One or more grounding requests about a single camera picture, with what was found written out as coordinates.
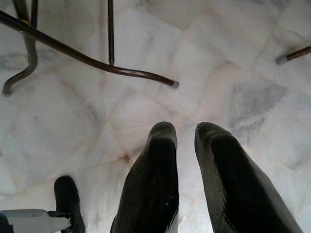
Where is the dark olive table leg frame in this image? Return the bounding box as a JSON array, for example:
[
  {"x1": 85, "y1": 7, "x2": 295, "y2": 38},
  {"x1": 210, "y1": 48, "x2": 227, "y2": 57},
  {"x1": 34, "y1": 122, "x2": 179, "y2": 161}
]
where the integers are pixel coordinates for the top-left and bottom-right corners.
[{"x1": 1, "y1": 0, "x2": 39, "y2": 97}]

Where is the dark brown table leg frame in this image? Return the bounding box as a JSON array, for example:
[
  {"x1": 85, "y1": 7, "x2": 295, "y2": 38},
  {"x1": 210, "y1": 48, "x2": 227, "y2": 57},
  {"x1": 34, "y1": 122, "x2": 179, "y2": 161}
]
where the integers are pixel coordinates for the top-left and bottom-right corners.
[{"x1": 0, "y1": 0, "x2": 180, "y2": 88}]

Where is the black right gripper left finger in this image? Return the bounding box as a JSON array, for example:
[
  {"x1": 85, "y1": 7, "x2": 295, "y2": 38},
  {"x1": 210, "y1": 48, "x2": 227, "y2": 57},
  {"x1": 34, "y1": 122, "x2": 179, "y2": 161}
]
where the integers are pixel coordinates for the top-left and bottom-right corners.
[{"x1": 110, "y1": 121, "x2": 180, "y2": 233}]

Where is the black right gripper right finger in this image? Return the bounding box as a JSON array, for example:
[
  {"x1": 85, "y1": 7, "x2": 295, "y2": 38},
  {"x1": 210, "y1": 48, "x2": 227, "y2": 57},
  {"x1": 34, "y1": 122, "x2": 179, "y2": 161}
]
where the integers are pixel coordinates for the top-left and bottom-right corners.
[{"x1": 194, "y1": 122, "x2": 304, "y2": 233}]

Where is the dark metal leg grey cap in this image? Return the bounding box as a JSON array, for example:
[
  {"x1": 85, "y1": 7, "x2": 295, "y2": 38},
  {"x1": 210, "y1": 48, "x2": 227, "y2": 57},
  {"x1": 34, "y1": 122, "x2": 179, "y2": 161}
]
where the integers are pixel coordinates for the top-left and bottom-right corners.
[{"x1": 276, "y1": 45, "x2": 311, "y2": 65}]

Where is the white robot lower leg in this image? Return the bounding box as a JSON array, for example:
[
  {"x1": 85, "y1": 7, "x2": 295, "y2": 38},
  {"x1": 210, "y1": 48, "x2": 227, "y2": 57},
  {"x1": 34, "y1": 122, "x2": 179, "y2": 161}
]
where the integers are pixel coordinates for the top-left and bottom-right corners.
[{"x1": 0, "y1": 209, "x2": 73, "y2": 233}]

